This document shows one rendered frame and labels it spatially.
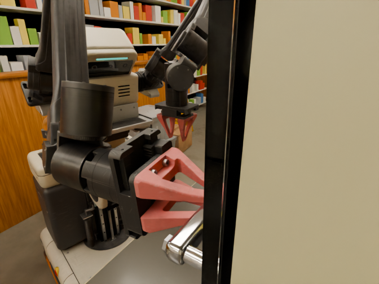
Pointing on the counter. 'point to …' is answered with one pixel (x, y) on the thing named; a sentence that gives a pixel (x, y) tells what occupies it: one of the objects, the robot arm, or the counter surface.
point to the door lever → (186, 242)
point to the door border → (237, 130)
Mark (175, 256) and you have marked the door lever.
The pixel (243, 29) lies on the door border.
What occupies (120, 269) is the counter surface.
